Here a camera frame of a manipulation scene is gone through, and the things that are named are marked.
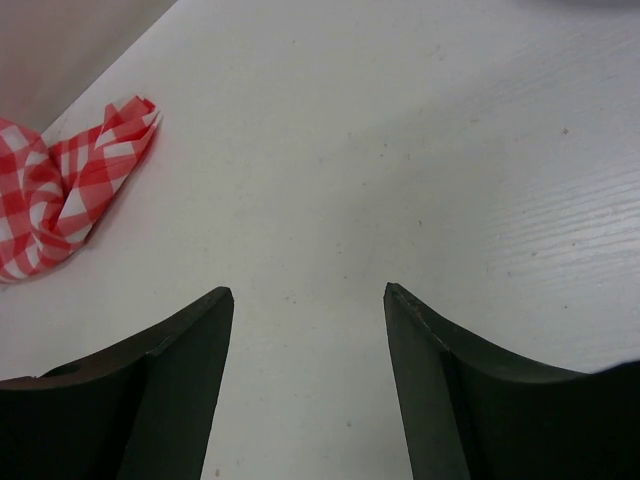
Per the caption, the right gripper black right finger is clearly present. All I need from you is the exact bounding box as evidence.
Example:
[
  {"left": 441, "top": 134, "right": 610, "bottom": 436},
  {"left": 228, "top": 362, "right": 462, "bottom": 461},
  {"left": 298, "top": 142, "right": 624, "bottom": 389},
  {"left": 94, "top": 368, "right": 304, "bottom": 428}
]
[{"left": 384, "top": 283, "right": 639, "bottom": 479}]

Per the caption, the red white checkered cloth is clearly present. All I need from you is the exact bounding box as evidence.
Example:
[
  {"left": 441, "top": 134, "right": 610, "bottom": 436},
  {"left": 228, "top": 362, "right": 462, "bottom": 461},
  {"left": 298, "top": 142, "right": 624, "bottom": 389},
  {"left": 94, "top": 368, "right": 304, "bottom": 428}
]
[{"left": 1, "top": 96, "right": 161, "bottom": 283}]

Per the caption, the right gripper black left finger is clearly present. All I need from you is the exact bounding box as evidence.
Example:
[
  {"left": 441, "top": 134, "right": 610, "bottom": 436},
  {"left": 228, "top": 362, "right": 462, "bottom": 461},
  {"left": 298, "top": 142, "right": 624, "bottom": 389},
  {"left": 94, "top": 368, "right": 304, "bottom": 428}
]
[{"left": 1, "top": 287, "right": 234, "bottom": 479}]

